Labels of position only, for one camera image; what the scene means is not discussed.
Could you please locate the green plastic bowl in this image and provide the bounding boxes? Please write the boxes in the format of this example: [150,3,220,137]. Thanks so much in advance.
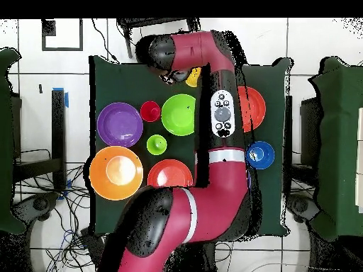
[160,93,197,137]

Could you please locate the yellow plastic cup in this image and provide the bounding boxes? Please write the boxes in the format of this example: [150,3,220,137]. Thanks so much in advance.
[185,67,203,88]

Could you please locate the green plastic cup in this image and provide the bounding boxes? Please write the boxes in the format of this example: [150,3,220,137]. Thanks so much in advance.
[146,134,168,156]

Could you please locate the orange-red plastic bowl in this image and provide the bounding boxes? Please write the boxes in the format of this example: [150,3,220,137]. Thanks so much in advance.
[237,86,267,133]
[147,159,194,188]

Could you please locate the red plastic cup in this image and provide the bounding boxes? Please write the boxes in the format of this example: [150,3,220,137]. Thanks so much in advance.
[140,101,162,123]

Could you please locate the large orange plastic bowl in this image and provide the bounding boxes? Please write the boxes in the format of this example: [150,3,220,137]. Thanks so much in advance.
[89,145,145,201]

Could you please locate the small blue plastic bowl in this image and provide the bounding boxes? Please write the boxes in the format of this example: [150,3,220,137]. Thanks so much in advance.
[245,140,276,170]

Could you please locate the dark green tablecloth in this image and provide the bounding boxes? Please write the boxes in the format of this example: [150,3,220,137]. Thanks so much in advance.
[89,55,293,237]

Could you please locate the blue tape strip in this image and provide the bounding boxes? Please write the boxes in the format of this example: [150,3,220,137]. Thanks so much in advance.
[52,86,69,108]

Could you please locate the black power adapter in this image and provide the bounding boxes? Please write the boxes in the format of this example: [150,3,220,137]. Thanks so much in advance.
[79,227,111,268]

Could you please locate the neighbouring green table cloth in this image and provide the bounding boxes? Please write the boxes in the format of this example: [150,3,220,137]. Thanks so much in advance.
[308,56,363,242]
[0,47,26,234]

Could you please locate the white box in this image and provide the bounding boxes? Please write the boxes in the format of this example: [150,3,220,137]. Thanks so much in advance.
[356,106,363,214]

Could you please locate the black floor cable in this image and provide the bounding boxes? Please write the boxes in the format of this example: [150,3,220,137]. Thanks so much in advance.
[91,18,119,62]

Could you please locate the black camera stand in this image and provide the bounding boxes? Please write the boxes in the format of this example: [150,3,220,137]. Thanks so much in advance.
[116,18,201,59]

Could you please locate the black metal frame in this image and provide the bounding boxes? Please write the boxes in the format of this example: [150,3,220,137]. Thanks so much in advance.
[284,96,321,188]
[12,89,67,191]

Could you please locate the tangle of floor cables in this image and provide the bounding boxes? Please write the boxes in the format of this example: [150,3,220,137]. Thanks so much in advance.
[13,148,114,272]

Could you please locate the black square floor frame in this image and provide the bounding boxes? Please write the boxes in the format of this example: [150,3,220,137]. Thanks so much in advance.
[41,18,84,52]

